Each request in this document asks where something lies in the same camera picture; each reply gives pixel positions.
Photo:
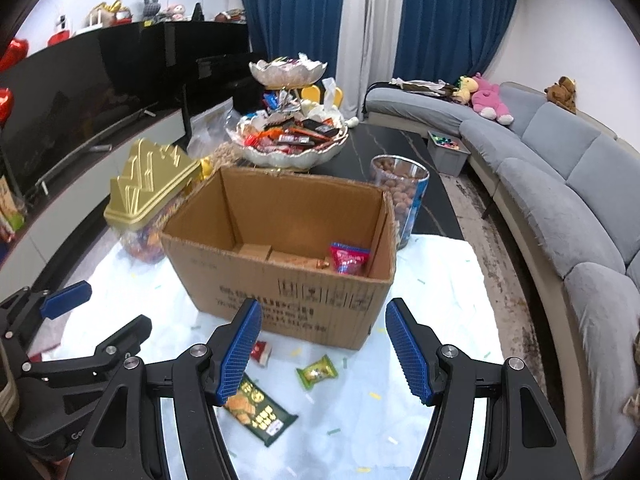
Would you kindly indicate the dark green cracker packet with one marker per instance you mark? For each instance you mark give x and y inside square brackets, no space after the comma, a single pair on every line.
[258,412]

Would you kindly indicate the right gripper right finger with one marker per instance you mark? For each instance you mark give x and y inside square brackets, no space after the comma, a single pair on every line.
[523,439]

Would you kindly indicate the grey storage bin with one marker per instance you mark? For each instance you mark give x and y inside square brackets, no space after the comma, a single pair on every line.
[449,154]

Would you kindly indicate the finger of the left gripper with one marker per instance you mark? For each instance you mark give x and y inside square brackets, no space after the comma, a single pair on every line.
[56,304]
[106,355]

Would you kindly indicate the pink plush toy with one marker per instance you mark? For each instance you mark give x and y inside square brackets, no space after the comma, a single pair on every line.
[487,102]

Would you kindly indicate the grey curved sofa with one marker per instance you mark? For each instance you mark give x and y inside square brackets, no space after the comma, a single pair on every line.
[568,190]

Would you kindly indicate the brown cardboard box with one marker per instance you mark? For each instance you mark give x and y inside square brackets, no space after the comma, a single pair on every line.
[318,253]

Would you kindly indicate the clear jar of nuts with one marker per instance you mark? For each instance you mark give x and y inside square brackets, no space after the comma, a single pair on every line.
[406,181]

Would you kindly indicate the gold lid candy jar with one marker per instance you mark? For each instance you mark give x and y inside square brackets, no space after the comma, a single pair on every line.
[155,182]

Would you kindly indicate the gold fortune biscuits packet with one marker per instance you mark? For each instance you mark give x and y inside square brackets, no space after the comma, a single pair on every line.
[299,261]

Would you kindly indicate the tiered white snack bowl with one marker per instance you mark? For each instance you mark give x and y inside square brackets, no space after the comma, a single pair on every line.
[300,124]

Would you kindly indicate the red candy bag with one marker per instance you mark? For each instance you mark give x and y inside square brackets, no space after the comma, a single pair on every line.
[348,259]

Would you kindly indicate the yellow plush toy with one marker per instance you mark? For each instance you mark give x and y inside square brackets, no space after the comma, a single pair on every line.
[466,87]

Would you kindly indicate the blue curtain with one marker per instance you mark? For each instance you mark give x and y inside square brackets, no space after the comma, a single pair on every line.
[447,39]

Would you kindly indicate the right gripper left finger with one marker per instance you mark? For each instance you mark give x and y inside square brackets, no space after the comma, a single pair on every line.
[124,438]

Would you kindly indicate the small green candy packet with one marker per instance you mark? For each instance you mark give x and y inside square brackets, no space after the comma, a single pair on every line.
[316,372]

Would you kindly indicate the red white snack packet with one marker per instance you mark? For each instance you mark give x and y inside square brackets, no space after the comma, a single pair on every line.
[261,352]

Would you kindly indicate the clear plastic bag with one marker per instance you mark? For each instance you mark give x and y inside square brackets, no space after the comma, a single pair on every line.
[210,142]

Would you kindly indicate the black tv cabinet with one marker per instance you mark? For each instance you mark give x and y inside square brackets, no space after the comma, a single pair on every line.
[79,105]

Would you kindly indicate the light blue tablecloth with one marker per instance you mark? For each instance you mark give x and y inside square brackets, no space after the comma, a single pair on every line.
[364,424]

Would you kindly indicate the brown teddy bear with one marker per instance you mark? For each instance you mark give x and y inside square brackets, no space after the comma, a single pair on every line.
[563,94]

